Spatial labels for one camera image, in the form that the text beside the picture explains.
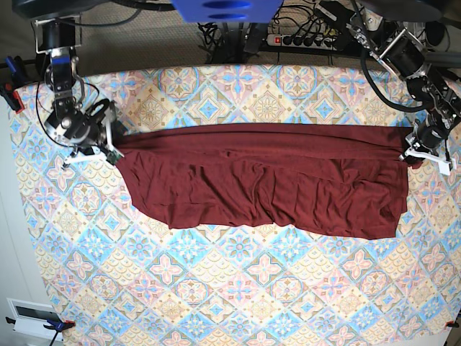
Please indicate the blue clamp upper left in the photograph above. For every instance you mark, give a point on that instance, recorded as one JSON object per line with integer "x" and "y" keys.
{"x": 17, "y": 75}

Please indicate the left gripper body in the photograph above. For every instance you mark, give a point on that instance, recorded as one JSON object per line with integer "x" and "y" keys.
{"x": 428, "y": 135}

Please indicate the metal table frame leg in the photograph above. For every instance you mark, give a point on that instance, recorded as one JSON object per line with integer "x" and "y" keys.
{"x": 443, "y": 42}

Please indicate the white power strip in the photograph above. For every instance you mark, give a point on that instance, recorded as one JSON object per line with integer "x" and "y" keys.
{"x": 301, "y": 41}

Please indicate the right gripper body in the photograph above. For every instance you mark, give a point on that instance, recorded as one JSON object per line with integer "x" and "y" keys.
{"x": 86, "y": 130}

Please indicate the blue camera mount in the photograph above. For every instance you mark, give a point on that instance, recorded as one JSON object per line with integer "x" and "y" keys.
{"x": 257, "y": 11}

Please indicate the patterned tablecloth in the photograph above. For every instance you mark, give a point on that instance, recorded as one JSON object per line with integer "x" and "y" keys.
{"x": 126, "y": 279}

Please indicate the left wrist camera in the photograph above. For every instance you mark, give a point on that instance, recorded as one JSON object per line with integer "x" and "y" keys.
{"x": 445, "y": 167}

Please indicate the orange clamp bottom right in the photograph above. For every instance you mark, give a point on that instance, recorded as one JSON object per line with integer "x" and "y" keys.
{"x": 452, "y": 324}

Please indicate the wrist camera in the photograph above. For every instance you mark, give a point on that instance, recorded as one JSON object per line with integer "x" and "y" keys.
{"x": 445, "y": 167}
{"x": 112, "y": 157}

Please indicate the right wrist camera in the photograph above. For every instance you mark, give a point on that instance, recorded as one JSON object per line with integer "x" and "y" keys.
{"x": 112, "y": 157}

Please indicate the dark red t-shirt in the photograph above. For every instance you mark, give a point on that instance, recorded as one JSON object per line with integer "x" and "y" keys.
{"x": 334, "y": 180}

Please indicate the red black clamp left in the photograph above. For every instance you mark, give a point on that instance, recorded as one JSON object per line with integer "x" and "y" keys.
{"x": 11, "y": 97}

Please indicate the blue orange clamp bottom left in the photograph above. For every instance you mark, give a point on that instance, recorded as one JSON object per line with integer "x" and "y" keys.
{"x": 46, "y": 329}

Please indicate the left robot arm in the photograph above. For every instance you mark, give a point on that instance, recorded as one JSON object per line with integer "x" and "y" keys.
{"x": 401, "y": 54}

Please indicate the white wall outlet box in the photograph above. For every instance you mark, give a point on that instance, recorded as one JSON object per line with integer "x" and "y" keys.
{"x": 29, "y": 310}

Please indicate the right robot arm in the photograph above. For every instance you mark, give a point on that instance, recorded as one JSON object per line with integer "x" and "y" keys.
{"x": 60, "y": 75}

